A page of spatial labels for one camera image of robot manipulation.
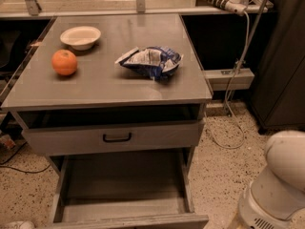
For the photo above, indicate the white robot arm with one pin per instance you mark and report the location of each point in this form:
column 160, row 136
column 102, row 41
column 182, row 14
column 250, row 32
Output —
column 270, row 201

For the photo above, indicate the grey drawer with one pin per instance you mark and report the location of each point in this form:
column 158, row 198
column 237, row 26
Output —
column 114, row 138
column 129, row 190

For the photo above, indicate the blue white chip bag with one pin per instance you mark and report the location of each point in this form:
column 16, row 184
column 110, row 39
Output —
column 154, row 62

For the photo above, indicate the white shoe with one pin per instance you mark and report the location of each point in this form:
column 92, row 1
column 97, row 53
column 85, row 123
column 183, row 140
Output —
column 18, row 225

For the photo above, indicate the grey metal beam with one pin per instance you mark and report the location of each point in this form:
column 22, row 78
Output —
column 221, row 80

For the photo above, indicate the white power strip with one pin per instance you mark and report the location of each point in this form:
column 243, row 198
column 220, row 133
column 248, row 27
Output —
column 233, row 6

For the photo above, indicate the grey drawer cabinet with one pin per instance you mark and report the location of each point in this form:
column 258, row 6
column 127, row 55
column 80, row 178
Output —
column 103, row 93

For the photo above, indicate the white bowl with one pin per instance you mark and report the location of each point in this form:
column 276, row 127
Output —
column 80, row 38

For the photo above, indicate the orange fruit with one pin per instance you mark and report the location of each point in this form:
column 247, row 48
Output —
column 64, row 62

